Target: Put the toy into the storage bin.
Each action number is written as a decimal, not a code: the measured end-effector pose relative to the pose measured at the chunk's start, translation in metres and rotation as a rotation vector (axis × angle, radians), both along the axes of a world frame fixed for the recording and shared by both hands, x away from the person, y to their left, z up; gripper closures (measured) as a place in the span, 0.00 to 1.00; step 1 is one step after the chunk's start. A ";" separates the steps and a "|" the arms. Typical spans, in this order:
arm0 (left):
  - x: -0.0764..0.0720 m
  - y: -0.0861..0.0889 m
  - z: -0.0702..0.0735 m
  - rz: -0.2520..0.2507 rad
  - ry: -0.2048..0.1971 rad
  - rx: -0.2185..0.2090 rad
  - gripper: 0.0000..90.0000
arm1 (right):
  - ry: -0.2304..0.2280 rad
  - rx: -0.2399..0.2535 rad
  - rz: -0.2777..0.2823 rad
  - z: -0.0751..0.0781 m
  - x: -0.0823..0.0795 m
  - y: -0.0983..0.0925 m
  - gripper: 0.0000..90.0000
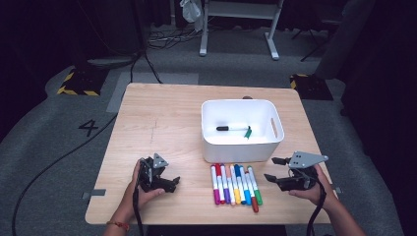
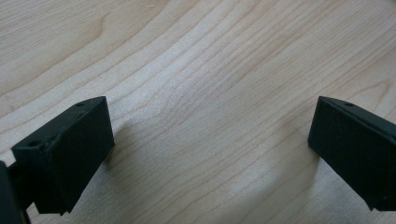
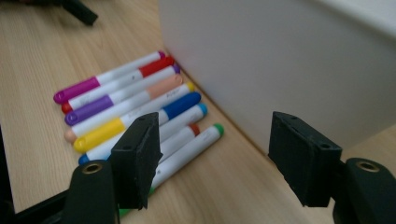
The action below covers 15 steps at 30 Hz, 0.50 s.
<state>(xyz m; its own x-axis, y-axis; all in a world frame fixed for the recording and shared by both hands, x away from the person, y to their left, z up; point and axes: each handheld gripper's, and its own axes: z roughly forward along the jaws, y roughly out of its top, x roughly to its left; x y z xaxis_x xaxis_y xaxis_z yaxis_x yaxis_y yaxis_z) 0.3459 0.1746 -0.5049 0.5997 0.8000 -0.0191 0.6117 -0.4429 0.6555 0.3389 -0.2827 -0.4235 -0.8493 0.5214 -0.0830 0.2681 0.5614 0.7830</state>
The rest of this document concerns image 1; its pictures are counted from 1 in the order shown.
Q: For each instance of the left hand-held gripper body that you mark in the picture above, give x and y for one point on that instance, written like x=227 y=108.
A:
x=150 y=175

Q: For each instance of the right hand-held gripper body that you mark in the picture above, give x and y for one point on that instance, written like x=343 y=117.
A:
x=300 y=178

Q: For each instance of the light green marker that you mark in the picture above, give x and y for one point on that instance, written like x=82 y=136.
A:
x=258 y=198

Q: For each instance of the light blue marker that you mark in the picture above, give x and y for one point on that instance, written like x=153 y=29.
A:
x=247 y=198

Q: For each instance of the brown marker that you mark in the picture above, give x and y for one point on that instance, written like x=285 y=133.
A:
x=255 y=206

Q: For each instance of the yellow marker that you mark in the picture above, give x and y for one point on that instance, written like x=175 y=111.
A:
x=237 y=196

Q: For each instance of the dark green marker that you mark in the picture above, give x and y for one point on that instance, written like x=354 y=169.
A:
x=248 y=132

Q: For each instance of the red marker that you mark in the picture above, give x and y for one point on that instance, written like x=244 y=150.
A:
x=218 y=169

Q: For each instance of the purple marker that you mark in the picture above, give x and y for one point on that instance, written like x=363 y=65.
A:
x=226 y=196

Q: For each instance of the white plastic bin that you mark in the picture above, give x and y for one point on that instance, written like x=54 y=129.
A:
x=229 y=154

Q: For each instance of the black marker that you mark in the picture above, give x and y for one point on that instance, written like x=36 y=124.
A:
x=222 y=128

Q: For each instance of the person's right hand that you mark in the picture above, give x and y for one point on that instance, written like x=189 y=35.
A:
x=324 y=193

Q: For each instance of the person's left hand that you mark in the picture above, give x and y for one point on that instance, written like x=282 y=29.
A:
x=131 y=200

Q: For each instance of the grey tape strip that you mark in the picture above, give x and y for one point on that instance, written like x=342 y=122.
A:
x=96 y=192

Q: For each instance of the small dark round object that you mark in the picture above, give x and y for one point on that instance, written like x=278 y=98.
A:
x=247 y=97

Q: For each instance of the black yellow striped stand base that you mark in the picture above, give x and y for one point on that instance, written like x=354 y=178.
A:
x=82 y=83
x=311 y=87

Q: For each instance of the grey round stand base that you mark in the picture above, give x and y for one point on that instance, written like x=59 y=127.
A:
x=111 y=61

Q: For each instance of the grey curtain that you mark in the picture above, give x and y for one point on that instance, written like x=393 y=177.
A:
x=344 y=39

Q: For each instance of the white plastic bag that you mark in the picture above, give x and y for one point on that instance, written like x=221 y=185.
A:
x=190 y=11

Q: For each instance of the white desk frame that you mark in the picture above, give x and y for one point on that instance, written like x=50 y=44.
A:
x=242 y=10

